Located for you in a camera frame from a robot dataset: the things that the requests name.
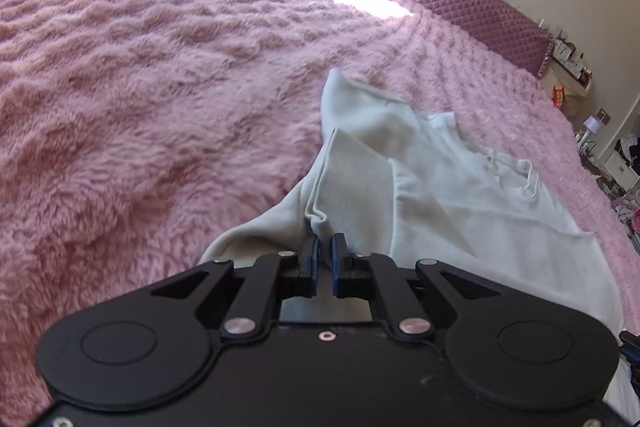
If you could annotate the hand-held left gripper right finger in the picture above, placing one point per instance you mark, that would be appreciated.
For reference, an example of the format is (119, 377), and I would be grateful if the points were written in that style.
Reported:
(336, 265)

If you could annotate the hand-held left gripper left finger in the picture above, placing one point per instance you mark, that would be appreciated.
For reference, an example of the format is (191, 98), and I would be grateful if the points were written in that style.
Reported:
(314, 265)

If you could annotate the white printed sweatshirt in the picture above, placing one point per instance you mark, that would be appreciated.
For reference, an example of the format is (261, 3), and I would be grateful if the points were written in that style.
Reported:
(425, 167)

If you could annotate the pink fluffy blanket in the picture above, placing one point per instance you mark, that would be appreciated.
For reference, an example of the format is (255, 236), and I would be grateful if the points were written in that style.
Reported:
(150, 107)

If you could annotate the red yellow snack bag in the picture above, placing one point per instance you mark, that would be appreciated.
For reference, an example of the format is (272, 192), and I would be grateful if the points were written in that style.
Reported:
(558, 97)

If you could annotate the small white lamp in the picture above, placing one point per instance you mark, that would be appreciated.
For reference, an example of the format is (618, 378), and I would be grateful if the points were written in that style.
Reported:
(591, 125)

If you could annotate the white open wardrobe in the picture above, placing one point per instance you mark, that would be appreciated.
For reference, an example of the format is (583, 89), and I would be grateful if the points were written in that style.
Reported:
(620, 167)

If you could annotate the cream bedside shelf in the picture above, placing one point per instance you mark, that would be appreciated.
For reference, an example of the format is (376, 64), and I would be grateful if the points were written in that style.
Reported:
(572, 72)

